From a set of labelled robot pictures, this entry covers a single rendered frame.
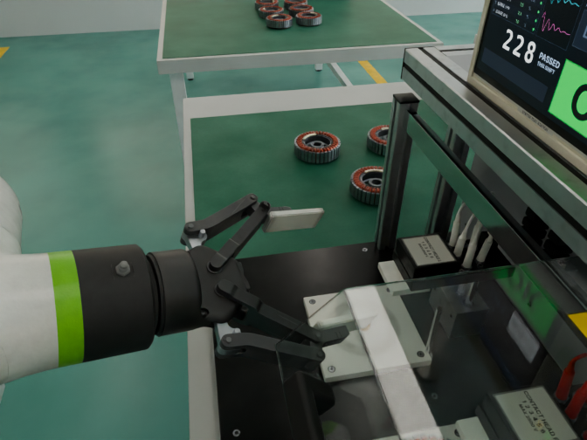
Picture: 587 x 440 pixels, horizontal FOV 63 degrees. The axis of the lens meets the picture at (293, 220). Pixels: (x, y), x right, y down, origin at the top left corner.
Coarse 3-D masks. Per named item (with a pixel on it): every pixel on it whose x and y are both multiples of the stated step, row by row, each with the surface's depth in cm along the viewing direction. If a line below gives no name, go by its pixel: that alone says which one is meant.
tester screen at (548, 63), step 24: (504, 0) 50; (528, 0) 46; (552, 0) 43; (576, 0) 41; (504, 24) 50; (528, 24) 47; (552, 24) 44; (576, 24) 41; (552, 48) 44; (576, 48) 41; (528, 72) 48; (552, 72) 44; (528, 96) 48; (552, 96) 45; (552, 120) 45
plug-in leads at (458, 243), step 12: (492, 192) 62; (456, 216) 65; (456, 228) 65; (480, 228) 60; (456, 240) 66; (480, 240) 68; (492, 240) 62; (456, 252) 65; (468, 252) 62; (480, 252) 64; (468, 264) 63
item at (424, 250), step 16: (400, 240) 65; (416, 240) 65; (432, 240) 65; (400, 256) 65; (416, 256) 62; (432, 256) 62; (448, 256) 62; (464, 256) 66; (496, 256) 66; (384, 272) 66; (400, 272) 65; (416, 272) 61; (432, 272) 62; (448, 272) 62
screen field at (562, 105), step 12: (564, 72) 43; (576, 72) 42; (564, 84) 43; (576, 84) 42; (564, 96) 43; (576, 96) 42; (552, 108) 45; (564, 108) 43; (576, 108) 42; (564, 120) 44; (576, 120) 42
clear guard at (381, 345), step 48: (384, 288) 38; (432, 288) 38; (480, 288) 38; (528, 288) 38; (576, 288) 38; (288, 336) 40; (336, 336) 36; (384, 336) 34; (432, 336) 34; (480, 336) 34; (528, 336) 34; (576, 336) 34; (336, 384) 33; (384, 384) 31; (432, 384) 31; (480, 384) 31; (528, 384) 31; (576, 384) 31; (336, 432) 32; (384, 432) 29; (432, 432) 28; (480, 432) 28; (528, 432) 28; (576, 432) 28
